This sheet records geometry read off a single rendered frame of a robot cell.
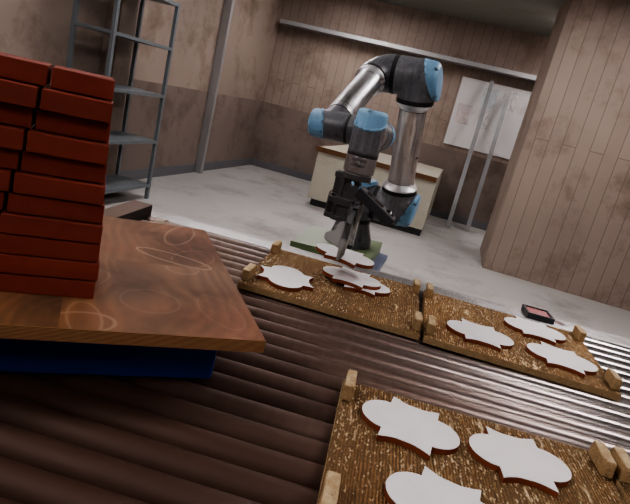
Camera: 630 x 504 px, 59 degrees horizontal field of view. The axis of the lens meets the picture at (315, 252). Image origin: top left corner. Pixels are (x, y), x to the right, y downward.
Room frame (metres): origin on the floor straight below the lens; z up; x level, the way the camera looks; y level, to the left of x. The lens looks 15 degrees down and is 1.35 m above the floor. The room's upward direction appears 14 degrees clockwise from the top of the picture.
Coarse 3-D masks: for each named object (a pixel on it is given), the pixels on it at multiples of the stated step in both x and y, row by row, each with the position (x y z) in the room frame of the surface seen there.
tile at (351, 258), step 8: (320, 248) 1.34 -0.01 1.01; (328, 248) 1.36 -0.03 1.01; (336, 248) 1.38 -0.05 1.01; (328, 256) 1.30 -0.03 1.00; (344, 256) 1.33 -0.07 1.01; (352, 256) 1.35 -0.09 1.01; (360, 256) 1.37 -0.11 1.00; (352, 264) 1.29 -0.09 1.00; (360, 264) 1.31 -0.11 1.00; (368, 264) 1.32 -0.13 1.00
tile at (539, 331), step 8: (504, 320) 1.34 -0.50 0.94; (512, 320) 1.35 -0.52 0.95; (520, 320) 1.37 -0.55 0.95; (528, 320) 1.38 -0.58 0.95; (512, 328) 1.31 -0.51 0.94; (520, 328) 1.30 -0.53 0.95; (528, 328) 1.32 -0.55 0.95; (536, 328) 1.33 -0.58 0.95; (544, 328) 1.35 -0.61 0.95; (528, 336) 1.28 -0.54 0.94; (536, 336) 1.28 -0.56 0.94; (544, 336) 1.28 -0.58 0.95; (552, 336) 1.30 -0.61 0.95; (560, 336) 1.32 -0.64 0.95; (552, 344) 1.27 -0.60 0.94
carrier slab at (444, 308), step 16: (432, 304) 1.35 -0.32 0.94; (448, 304) 1.38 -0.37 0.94; (464, 304) 1.42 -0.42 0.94; (448, 320) 1.26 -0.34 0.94; (480, 320) 1.32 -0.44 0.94; (496, 320) 1.35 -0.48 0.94; (432, 336) 1.12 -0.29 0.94; (448, 336) 1.15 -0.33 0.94; (512, 336) 1.26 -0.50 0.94; (464, 352) 1.10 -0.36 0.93; (480, 352) 1.10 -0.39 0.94; (496, 352) 1.12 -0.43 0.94; (512, 352) 1.15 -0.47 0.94; (576, 352) 1.26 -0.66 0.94; (512, 368) 1.09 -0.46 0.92; (528, 368) 1.09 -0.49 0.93; (544, 368) 1.10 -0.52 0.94; (576, 384) 1.07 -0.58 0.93; (592, 384) 1.08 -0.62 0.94; (608, 384) 1.10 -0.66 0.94
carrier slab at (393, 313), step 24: (264, 264) 1.33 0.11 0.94; (288, 264) 1.38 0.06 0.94; (312, 264) 1.44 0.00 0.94; (240, 288) 1.16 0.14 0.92; (264, 288) 1.16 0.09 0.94; (336, 288) 1.28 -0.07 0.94; (408, 288) 1.44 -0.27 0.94; (336, 312) 1.14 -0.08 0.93; (360, 312) 1.16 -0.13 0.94; (384, 312) 1.20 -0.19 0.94; (408, 312) 1.24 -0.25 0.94; (408, 336) 1.12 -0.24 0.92
